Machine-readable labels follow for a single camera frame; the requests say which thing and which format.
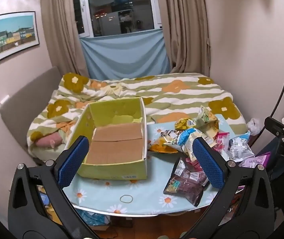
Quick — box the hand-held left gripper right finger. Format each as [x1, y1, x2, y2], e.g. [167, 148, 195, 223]
[182, 136, 276, 239]

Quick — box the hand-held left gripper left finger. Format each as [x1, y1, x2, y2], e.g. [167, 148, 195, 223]
[7, 136, 100, 239]

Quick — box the yellow-green cardboard box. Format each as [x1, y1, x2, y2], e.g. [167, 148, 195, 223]
[64, 97, 148, 181]

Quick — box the dark purple snack packet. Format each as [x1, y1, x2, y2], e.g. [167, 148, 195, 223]
[163, 157, 210, 207]

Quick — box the pink plush toy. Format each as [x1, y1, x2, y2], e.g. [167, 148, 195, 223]
[36, 132, 64, 148]

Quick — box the blue white snack packet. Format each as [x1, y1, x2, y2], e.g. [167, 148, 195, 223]
[164, 128, 216, 163]

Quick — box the clear white snack packet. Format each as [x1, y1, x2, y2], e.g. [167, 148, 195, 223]
[228, 136, 255, 160]

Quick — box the white plastic bag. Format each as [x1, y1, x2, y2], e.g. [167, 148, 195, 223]
[247, 118, 261, 135]

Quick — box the green beige snack packet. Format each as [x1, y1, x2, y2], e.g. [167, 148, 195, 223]
[195, 105, 220, 136]

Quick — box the grey padded headboard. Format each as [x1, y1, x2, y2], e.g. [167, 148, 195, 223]
[0, 66, 65, 160]

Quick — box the light blue cloth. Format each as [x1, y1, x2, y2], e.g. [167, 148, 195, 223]
[79, 28, 171, 81]

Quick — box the beige curtain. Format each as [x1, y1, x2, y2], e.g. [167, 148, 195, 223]
[157, 0, 211, 76]
[40, 0, 90, 77]

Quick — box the window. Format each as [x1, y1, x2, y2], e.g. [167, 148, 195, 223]
[72, 0, 163, 38]

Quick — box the framed wall picture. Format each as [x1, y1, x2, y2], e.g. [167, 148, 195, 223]
[0, 11, 41, 63]

